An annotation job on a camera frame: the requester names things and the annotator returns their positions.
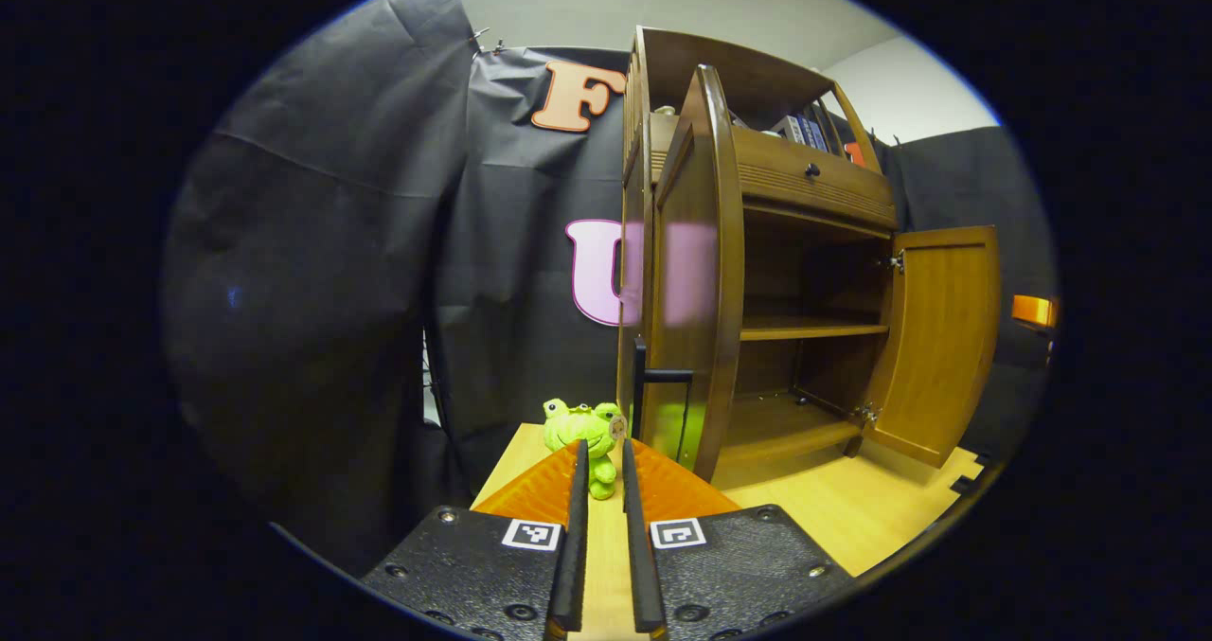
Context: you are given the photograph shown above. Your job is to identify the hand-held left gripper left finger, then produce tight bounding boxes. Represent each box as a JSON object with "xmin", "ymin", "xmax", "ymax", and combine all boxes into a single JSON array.
[{"xmin": 360, "ymin": 439, "xmax": 590, "ymax": 641}]

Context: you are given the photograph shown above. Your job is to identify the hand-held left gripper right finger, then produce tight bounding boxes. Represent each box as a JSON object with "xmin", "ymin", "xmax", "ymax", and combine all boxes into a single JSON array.
[{"xmin": 620, "ymin": 437, "xmax": 856, "ymax": 641}]

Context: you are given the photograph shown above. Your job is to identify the wooden shoe cabinet door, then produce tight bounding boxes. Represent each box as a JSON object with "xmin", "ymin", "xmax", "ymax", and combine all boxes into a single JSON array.
[
  {"xmin": 644, "ymin": 63, "xmax": 746, "ymax": 483},
  {"xmin": 860, "ymin": 225, "xmax": 1003, "ymax": 470}
]

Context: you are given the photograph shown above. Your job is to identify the wooden double-door shoe cabinet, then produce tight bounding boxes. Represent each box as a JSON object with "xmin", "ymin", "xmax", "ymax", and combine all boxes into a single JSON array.
[{"xmin": 615, "ymin": 26, "xmax": 900, "ymax": 490}]

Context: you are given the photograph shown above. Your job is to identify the wooden cabinet drawer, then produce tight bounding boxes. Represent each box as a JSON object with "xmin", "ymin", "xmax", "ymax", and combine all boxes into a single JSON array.
[{"xmin": 649, "ymin": 114, "xmax": 899, "ymax": 232}]

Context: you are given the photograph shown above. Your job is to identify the green frog plush toy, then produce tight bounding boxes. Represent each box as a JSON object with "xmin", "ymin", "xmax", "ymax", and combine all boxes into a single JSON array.
[{"xmin": 542, "ymin": 397, "xmax": 629, "ymax": 502}]

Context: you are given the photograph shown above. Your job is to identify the wood-pattern foam floor mat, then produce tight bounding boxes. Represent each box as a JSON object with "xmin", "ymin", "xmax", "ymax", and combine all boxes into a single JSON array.
[{"xmin": 471, "ymin": 421, "xmax": 986, "ymax": 641}]

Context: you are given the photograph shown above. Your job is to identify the wooden inner shelf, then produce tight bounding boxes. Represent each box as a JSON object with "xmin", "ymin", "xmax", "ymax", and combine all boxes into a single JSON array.
[{"xmin": 740, "ymin": 314, "xmax": 891, "ymax": 342}]

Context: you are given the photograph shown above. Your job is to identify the slanted wooden divider slats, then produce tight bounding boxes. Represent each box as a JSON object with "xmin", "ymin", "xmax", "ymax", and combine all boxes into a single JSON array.
[{"xmin": 812, "ymin": 101, "xmax": 847, "ymax": 156}]

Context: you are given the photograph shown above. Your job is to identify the black backdrop cloth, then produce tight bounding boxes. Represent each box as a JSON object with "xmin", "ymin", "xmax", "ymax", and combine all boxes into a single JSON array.
[{"xmin": 161, "ymin": 0, "xmax": 1057, "ymax": 576}]

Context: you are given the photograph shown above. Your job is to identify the black door handle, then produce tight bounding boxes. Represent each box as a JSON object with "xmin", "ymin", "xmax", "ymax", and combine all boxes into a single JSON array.
[{"xmin": 632, "ymin": 335, "xmax": 696, "ymax": 440}]

